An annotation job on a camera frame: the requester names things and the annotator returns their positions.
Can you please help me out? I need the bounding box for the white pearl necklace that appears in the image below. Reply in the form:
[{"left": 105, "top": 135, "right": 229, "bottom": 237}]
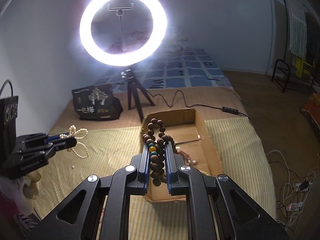
[{"left": 59, "top": 125, "right": 90, "bottom": 159}]

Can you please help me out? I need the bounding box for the brown wooden bead necklace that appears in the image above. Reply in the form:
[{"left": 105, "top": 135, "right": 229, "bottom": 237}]
[{"left": 141, "top": 118, "right": 179, "bottom": 187}]

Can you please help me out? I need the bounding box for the left hand in glove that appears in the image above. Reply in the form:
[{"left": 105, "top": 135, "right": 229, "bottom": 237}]
[{"left": 1, "top": 170, "right": 41, "bottom": 215}]

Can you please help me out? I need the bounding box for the black snack bag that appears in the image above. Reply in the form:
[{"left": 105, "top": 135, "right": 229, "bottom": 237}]
[{"left": 72, "top": 83, "right": 123, "bottom": 120}]

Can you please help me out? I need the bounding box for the cardboard box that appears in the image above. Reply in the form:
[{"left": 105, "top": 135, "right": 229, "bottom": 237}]
[{"left": 139, "top": 108, "right": 224, "bottom": 203}]

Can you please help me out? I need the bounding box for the striped yellow cloth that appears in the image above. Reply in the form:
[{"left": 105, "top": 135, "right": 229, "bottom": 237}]
[{"left": 34, "top": 117, "right": 276, "bottom": 239}]

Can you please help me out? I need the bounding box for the black tripod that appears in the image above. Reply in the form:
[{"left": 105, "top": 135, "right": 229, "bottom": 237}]
[{"left": 121, "top": 69, "right": 155, "bottom": 122}]

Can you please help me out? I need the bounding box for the blue patterned blanket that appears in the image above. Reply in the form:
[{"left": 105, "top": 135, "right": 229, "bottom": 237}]
[{"left": 94, "top": 44, "right": 234, "bottom": 91}]

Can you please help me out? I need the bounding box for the white power strip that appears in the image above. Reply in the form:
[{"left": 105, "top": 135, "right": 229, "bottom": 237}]
[{"left": 276, "top": 169, "right": 317, "bottom": 230}]

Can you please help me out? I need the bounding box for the orange cloth covered box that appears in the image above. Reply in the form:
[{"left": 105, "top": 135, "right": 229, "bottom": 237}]
[{"left": 300, "top": 93, "right": 320, "bottom": 139}]

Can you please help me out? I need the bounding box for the black clothes rack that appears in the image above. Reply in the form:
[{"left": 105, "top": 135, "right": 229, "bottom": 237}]
[{"left": 265, "top": 0, "right": 319, "bottom": 93}]

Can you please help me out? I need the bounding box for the yellow crate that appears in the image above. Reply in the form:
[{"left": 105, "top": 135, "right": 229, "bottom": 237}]
[{"left": 295, "top": 57, "right": 313, "bottom": 80}]

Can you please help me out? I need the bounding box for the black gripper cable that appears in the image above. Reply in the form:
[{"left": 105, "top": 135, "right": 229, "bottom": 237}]
[{"left": 0, "top": 79, "right": 14, "bottom": 99}]

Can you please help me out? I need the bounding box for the black power cable with switch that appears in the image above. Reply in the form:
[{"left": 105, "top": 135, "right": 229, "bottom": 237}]
[{"left": 147, "top": 90, "right": 251, "bottom": 119}]

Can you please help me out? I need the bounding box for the white ring light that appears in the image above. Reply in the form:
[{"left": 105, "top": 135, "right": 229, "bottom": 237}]
[{"left": 79, "top": 0, "right": 168, "bottom": 67}]

